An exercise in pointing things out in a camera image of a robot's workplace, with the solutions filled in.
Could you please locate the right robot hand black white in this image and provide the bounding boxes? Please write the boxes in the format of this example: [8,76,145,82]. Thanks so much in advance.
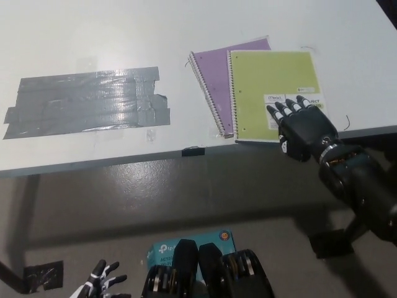
[265,94,339,163]

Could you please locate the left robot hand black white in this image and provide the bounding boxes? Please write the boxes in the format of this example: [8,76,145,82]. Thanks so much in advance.
[69,260,132,298]

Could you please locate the green spiral notebook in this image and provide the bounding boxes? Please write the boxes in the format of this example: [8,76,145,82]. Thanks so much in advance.
[227,49,328,145]

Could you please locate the black floor tape patch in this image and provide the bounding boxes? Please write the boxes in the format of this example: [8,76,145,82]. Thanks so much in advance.
[310,228,355,260]
[23,260,65,291]

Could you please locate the teal router box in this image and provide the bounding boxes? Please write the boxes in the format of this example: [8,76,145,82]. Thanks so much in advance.
[146,228,238,282]

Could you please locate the black table foot bar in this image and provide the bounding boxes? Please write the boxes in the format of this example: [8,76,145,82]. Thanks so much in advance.
[0,259,26,294]

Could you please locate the purple spiral notebook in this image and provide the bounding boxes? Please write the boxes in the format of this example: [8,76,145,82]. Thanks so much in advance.
[188,35,272,140]

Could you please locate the small black tape piece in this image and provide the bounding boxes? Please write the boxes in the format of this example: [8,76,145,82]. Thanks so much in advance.
[182,145,207,157]

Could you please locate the grey duct tape patch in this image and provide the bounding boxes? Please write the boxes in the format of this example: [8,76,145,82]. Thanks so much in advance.
[2,66,172,140]

